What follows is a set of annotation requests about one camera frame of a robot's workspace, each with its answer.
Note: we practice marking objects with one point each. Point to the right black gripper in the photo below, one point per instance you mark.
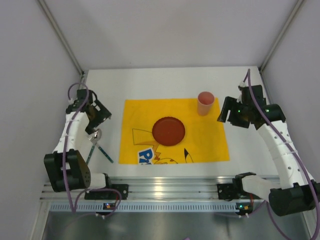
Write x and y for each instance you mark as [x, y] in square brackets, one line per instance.
[230, 113]

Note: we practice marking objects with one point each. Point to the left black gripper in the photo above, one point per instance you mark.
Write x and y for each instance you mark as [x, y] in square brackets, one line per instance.
[100, 114]

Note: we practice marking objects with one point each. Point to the spoon with green handle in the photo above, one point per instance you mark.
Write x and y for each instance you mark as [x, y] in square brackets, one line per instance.
[94, 138]

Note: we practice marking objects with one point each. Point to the pink plastic cup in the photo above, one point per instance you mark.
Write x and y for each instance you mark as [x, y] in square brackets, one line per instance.
[205, 100]

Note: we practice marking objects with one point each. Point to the fork with green handle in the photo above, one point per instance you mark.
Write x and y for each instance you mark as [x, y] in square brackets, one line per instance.
[104, 153]

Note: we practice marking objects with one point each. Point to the yellow printed cloth placemat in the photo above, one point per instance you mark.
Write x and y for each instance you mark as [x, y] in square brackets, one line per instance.
[204, 140]

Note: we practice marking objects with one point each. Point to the red round plate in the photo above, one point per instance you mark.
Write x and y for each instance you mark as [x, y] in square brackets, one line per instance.
[168, 131]

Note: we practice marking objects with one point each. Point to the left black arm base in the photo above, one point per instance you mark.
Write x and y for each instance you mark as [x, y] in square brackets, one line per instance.
[111, 194]

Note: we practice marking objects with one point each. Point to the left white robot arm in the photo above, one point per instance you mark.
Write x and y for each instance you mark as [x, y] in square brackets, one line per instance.
[67, 162]

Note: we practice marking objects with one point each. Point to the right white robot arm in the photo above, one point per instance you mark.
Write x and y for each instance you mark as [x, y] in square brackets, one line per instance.
[293, 194]

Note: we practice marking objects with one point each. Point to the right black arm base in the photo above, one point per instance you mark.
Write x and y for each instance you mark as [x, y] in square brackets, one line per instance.
[234, 190]

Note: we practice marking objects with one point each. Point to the aluminium mounting rail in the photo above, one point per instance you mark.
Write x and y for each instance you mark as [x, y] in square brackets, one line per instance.
[172, 188]

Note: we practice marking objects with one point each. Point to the perforated grey cable duct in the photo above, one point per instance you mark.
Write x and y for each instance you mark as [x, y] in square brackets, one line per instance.
[167, 207]

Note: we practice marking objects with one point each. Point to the right aluminium corner post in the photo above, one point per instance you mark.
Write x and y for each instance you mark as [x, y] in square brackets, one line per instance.
[298, 5]

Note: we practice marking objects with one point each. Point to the aluminium corner post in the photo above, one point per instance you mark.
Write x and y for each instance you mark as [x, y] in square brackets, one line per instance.
[298, 5]
[60, 35]

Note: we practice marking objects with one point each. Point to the left aluminium corner post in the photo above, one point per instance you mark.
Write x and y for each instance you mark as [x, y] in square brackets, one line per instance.
[60, 35]

